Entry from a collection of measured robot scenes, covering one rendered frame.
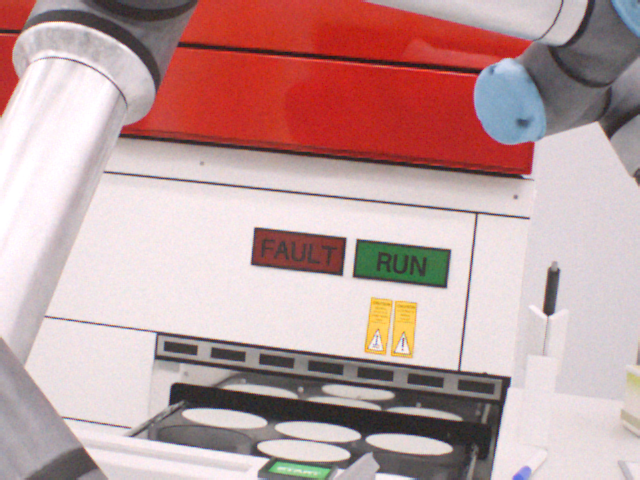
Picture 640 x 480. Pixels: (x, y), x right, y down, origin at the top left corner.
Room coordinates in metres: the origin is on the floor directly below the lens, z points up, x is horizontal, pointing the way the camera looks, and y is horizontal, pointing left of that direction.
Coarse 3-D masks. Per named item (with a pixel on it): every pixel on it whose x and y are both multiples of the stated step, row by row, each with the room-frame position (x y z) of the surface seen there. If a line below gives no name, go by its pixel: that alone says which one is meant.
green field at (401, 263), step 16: (368, 256) 1.58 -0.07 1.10; (384, 256) 1.58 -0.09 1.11; (400, 256) 1.58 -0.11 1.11; (416, 256) 1.57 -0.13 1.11; (432, 256) 1.57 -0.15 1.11; (368, 272) 1.58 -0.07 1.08; (384, 272) 1.58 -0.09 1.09; (400, 272) 1.58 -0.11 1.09; (416, 272) 1.57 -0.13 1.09; (432, 272) 1.57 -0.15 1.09
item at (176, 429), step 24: (192, 408) 1.54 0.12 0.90; (216, 408) 1.56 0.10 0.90; (144, 432) 1.38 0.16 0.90; (168, 432) 1.39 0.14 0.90; (192, 432) 1.41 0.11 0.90; (216, 432) 1.42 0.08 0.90; (240, 432) 1.43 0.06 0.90; (264, 432) 1.45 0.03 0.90; (360, 432) 1.50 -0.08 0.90; (384, 432) 1.52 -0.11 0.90; (408, 432) 1.53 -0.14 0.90; (264, 456) 1.32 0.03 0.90; (360, 456) 1.38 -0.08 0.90; (384, 456) 1.39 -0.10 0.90; (408, 456) 1.40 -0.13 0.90; (432, 456) 1.41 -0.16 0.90; (456, 456) 1.42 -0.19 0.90
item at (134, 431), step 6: (180, 402) 1.55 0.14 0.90; (186, 402) 1.57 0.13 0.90; (168, 408) 1.51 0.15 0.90; (174, 408) 1.52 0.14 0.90; (180, 408) 1.54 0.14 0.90; (156, 414) 1.47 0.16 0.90; (162, 414) 1.47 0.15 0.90; (168, 414) 1.49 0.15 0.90; (150, 420) 1.43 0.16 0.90; (156, 420) 1.44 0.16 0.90; (138, 426) 1.39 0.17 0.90; (144, 426) 1.40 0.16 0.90; (150, 426) 1.42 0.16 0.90; (126, 432) 1.35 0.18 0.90; (132, 432) 1.36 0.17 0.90; (138, 432) 1.37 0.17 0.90
